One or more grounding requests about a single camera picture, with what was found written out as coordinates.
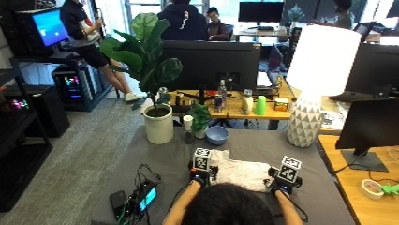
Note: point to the person's right hand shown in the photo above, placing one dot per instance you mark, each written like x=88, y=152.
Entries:
x=283, y=187

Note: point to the person's left hand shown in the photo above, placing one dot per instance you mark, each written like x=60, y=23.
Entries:
x=198, y=176

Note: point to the white marker cube right glove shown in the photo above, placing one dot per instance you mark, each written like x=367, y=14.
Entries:
x=289, y=169

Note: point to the white marker cube glove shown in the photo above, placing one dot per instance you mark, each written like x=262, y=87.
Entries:
x=202, y=160
x=289, y=169

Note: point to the white marker cube left glove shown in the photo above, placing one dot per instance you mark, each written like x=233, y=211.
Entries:
x=202, y=160

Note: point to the white crumpled cloth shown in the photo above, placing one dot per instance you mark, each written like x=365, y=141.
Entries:
x=242, y=171

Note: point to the blue bowl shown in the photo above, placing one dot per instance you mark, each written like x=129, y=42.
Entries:
x=217, y=135

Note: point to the dark bottle with white cap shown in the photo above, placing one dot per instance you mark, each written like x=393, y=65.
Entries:
x=189, y=131

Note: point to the black device with lit screen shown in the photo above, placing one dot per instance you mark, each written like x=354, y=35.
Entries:
x=146, y=197

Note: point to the small green potted plant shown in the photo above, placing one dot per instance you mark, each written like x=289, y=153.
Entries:
x=200, y=118

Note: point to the large white plant pot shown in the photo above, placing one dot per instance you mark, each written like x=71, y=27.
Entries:
x=158, y=127

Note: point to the green plastic cup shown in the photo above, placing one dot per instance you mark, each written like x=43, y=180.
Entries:
x=261, y=105

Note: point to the yellow small box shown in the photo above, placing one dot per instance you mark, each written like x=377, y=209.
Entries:
x=281, y=104

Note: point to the white spray bottle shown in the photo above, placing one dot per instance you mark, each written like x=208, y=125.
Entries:
x=246, y=104

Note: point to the white tape roll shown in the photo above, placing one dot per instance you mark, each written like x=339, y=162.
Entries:
x=371, y=189

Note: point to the black power bank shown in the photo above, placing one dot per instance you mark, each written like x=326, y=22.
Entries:
x=119, y=202

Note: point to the light wooden side desk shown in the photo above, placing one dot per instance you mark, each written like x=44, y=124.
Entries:
x=370, y=209

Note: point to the clear water bottle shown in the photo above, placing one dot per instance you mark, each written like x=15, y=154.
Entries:
x=222, y=92

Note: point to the green plastic object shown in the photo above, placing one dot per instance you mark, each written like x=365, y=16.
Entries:
x=390, y=189

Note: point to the black monitor on square foot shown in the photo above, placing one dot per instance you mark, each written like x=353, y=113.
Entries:
x=371, y=125

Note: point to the open laptop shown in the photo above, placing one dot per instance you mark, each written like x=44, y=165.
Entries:
x=272, y=67

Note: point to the black monitor with stand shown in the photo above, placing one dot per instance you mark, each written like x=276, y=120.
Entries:
x=209, y=64

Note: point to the white table lamp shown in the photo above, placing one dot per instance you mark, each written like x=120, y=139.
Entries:
x=315, y=62

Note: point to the large-leaf green plant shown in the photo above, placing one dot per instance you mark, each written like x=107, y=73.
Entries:
x=145, y=59

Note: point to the wide black monitor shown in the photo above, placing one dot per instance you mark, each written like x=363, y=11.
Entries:
x=371, y=70

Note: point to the computer tower with coloured lights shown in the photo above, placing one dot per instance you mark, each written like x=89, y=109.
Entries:
x=75, y=86

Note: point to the black computer case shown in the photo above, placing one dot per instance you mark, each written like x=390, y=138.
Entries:
x=45, y=109

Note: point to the black shelf rack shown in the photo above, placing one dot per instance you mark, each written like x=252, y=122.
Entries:
x=20, y=162

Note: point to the distant black monitor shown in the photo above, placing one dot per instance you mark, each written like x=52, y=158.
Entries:
x=261, y=12

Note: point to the monitor with blue screen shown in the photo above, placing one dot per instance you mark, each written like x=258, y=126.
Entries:
x=49, y=28

